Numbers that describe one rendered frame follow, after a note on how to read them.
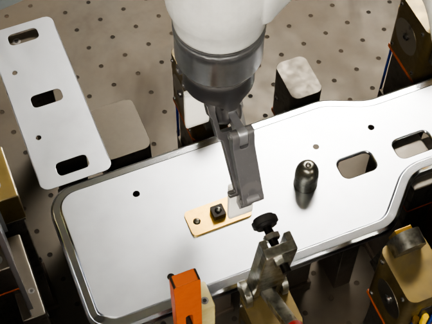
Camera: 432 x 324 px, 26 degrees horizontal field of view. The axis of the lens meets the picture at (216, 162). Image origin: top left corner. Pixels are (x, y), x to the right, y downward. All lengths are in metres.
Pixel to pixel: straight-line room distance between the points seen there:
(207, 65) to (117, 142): 0.45
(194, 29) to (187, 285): 0.28
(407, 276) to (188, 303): 0.28
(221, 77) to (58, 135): 0.45
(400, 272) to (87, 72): 0.82
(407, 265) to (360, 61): 0.70
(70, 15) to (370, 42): 0.57
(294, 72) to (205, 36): 0.54
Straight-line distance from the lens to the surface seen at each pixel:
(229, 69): 0.89
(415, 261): 1.15
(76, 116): 1.33
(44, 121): 1.33
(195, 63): 0.89
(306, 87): 1.36
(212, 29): 0.83
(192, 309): 1.03
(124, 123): 1.33
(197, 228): 1.22
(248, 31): 0.85
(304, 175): 1.22
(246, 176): 0.99
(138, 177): 1.26
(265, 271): 1.01
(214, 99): 0.94
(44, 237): 1.58
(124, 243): 1.22
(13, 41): 1.44
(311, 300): 1.51
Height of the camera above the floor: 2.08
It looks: 58 degrees down
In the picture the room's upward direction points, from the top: straight up
